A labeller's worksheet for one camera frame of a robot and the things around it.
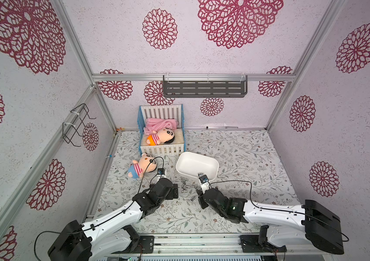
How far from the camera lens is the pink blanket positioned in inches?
42.6

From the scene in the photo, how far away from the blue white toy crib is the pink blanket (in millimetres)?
13

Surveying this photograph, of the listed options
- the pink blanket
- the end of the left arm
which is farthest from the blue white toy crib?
the end of the left arm

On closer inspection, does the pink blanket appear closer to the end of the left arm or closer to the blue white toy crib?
the blue white toy crib

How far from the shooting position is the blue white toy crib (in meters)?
1.02
